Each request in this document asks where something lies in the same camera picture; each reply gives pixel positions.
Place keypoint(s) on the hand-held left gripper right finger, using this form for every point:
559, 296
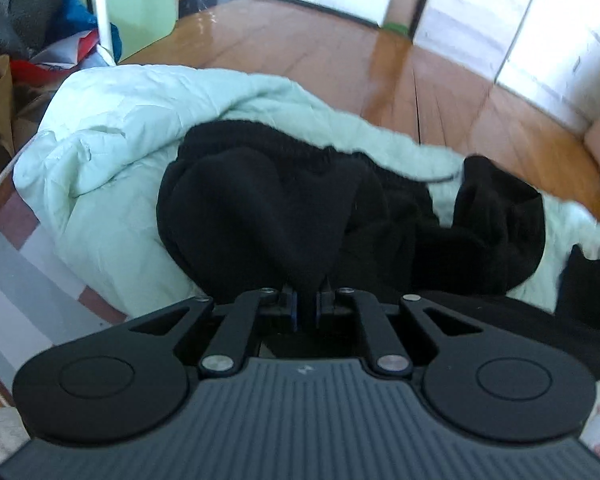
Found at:
322, 310

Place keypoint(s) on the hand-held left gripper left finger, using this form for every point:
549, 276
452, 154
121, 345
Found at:
291, 308

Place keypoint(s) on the black garment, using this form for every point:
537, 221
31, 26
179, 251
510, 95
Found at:
260, 200

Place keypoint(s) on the light green blanket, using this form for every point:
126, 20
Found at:
130, 125

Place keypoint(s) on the checked bed sheet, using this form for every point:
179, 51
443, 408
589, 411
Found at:
35, 280

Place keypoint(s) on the cardboard box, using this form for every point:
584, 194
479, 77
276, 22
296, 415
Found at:
402, 5

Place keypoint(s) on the white wardrobe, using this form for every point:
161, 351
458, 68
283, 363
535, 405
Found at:
470, 10

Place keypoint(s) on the red white bag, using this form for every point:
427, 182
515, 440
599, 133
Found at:
65, 52

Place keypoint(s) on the light green panel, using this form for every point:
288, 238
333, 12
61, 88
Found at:
140, 0

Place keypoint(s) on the white pole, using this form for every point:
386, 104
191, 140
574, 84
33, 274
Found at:
102, 5

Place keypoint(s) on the blue plastic bag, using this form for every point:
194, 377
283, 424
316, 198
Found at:
75, 17

